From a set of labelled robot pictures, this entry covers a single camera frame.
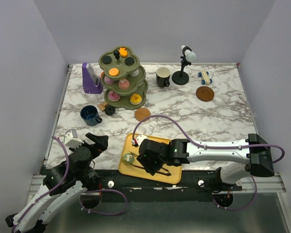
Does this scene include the metal serving tongs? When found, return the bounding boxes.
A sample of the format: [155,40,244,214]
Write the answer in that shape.
[124,152,171,177]

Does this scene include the green snowball cake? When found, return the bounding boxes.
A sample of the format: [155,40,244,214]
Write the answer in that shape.
[122,153,134,165]

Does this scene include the yellow serving tray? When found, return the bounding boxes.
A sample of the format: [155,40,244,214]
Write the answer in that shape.
[118,133,182,184]

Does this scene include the dark blue mug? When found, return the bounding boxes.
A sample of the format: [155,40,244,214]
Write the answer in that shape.
[80,105,102,126]

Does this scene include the pink frosted donut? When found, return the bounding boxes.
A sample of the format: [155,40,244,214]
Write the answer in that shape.
[108,91,121,102]

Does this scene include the purple snowball cake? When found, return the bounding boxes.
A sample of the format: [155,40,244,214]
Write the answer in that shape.
[104,76,114,85]

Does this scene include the pink snowball cake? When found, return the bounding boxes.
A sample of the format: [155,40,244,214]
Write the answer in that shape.
[118,79,129,90]

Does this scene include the green tiered cake stand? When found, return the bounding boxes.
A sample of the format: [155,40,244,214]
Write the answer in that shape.
[98,46,148,110]

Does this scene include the round orange biscuit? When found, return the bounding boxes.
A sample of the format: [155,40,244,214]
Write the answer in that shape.
[109,68,119,77]

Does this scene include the grey snowball cake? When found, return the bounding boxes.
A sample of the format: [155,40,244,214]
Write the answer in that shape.
[129,69,139,77]

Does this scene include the dark wooden coaster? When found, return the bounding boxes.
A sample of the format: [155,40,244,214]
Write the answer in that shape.
[196,86,214,102]

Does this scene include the black cream mug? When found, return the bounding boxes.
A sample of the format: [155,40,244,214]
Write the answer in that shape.
[156,67,170,88]

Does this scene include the black lamp white bulb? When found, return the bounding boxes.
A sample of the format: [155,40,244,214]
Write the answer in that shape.
[172,45,196,85]

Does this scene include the black patterned sandwich cookie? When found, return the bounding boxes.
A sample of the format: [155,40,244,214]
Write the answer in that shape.
[102,55,112,65]

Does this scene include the orange fish cookie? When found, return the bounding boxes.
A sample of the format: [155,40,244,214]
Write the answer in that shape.
[119,48,128,57]

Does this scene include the yellow frosted donut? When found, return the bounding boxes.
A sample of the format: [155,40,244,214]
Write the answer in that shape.
[130,93,143,105]

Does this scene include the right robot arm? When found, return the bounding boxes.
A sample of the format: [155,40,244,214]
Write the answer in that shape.
[132,133,275,190]

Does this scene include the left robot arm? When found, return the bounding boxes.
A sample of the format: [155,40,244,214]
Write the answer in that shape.
[5,130,109,233]

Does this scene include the black ridged knob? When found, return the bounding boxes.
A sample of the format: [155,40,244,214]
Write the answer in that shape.
[104,105,115,116]

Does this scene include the small wooden block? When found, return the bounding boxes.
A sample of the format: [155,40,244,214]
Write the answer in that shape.
[98,101,108,111]

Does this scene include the light wooden coaster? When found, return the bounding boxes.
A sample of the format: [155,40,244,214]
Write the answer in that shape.
[134,108,151,121]

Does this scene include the purple box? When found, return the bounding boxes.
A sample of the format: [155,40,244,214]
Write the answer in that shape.
[82,63,103,94]

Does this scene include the toy car blue wheels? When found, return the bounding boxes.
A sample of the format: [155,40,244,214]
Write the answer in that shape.
[198,70,212,85]

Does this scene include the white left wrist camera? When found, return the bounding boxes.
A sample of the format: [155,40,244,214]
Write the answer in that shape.
[64,129,83,149]

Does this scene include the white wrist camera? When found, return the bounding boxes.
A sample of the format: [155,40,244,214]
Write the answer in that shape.
[131,134,148,147]
[64,129,83,149]

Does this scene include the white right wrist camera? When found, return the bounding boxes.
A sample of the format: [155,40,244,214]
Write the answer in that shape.
[131,134,148,147]

